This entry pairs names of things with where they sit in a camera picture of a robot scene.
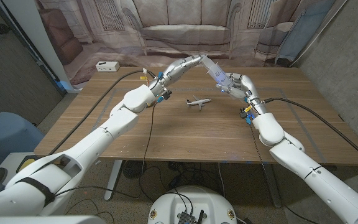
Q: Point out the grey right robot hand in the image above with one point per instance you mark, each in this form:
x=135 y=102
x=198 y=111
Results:
x=245 y=87

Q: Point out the white pedal platform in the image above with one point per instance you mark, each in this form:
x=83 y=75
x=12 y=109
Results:
x=9 y=161

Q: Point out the grey tape outline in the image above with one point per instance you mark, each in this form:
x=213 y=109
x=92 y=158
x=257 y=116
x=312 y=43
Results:
x=197 y=89

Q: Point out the blue padded chair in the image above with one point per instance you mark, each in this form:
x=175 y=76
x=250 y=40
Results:
x=8 y=133

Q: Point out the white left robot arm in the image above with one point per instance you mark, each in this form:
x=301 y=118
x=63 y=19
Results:
x=98 y=140

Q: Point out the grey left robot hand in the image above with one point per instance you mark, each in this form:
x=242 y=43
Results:
x=179 y=68

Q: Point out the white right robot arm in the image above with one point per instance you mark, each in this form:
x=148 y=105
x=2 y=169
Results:
x=272 y=130

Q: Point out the grey table leg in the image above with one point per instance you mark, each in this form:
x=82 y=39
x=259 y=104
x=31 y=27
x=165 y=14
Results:
x=272 y=186

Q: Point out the white toy plane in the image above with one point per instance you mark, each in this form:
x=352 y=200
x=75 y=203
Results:
x=199 y=101

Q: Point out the clear plastic syringe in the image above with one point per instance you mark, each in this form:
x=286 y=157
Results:
x=213 y=67

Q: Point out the black round floor fan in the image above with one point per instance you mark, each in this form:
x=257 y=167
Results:
x=134 y=169

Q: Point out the yellow black foot pedal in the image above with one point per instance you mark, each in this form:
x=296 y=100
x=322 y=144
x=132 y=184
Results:
x=28 y=162

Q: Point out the white table leg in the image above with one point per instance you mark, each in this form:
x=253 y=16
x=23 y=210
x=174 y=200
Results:
x=112 y=183

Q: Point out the white power box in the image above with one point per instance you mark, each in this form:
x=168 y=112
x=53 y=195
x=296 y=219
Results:
x=107 y=66

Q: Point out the printed living room backdrop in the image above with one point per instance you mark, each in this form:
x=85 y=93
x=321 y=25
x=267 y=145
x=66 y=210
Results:
x=185 y=25

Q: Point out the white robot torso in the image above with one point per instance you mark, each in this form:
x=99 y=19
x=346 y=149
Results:
x=172 y=205

